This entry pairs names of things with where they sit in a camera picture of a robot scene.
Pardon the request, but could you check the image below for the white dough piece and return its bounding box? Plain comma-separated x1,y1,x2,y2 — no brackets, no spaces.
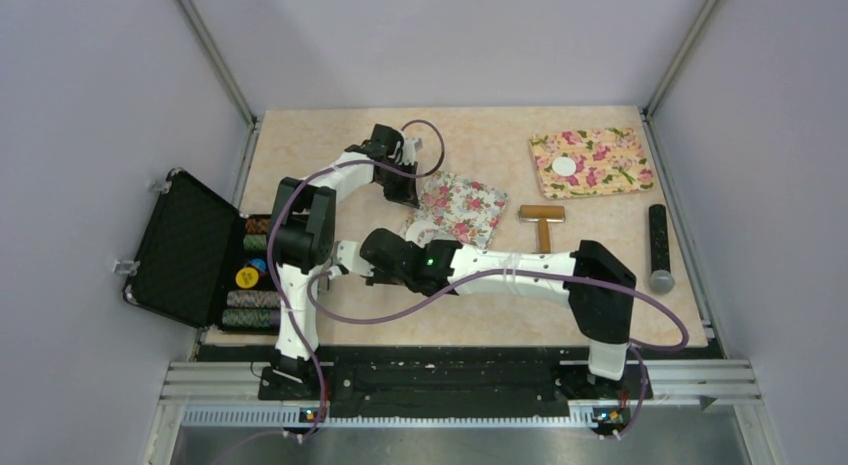
405,220,439,247

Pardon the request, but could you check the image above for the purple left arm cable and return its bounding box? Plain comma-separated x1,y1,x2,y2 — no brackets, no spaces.
266,119,446,443

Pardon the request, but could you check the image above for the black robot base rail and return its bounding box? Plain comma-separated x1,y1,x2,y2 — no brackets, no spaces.
258,346,652,419

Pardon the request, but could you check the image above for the yellow poker chip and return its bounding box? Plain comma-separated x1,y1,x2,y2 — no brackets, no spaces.
234,266,260,289

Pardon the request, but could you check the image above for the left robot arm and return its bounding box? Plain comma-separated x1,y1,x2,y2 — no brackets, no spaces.
267,124,422,399

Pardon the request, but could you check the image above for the blue poker chip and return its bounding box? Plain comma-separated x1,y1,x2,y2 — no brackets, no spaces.
248,258,268,274

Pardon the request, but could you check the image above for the white floral tray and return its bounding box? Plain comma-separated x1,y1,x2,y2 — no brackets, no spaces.
400,172,508,248

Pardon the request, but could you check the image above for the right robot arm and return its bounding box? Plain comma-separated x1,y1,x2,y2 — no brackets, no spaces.
357,229,636,397

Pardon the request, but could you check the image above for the yellow floral tray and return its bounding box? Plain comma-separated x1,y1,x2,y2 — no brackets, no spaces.
528,127,656,200

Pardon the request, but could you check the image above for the black poker chip case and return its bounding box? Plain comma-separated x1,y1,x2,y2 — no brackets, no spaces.
123,168,280,335

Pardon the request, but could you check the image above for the flat round white wrapper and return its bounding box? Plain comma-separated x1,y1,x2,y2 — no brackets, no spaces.
551,156,578,177

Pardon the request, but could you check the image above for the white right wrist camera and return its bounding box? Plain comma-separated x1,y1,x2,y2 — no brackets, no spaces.
329,240,371,280

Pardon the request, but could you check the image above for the wooden dough roller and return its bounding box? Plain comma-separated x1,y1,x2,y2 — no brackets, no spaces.
518,205,566,254

